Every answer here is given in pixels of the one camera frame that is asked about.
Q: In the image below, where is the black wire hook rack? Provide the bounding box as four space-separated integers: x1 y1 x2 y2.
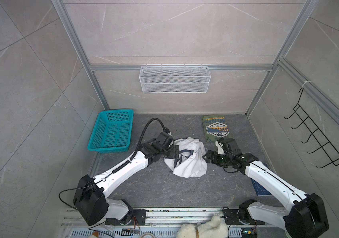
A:
284 88 339 169

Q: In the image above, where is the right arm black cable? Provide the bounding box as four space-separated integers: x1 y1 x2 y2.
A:
215 133 241 174

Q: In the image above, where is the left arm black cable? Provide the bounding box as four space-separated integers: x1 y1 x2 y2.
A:
130 117 170 161

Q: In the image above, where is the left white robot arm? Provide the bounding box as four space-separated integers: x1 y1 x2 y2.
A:
73 131 179 226

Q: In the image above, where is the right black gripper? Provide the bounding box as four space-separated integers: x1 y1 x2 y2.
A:
203 150 232 167

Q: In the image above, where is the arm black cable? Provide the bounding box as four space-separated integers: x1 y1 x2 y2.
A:
215 133 241 174
130 117 170 161

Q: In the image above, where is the green tank top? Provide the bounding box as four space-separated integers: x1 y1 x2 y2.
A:
202 115 233 142

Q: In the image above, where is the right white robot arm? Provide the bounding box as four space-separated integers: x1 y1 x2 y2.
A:
203 138 329 238

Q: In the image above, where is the white tank top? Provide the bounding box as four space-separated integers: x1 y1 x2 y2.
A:
164 137 207 178

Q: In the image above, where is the teal plastic basket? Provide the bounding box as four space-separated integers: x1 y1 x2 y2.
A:
88 109 134 153

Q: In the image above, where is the white plush toy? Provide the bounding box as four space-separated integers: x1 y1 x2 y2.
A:
176 215 229 238

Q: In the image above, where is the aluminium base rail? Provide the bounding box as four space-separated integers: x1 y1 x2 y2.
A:
57 207 276 238

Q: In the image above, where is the blue book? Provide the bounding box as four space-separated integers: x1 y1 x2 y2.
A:
251 179 272 196

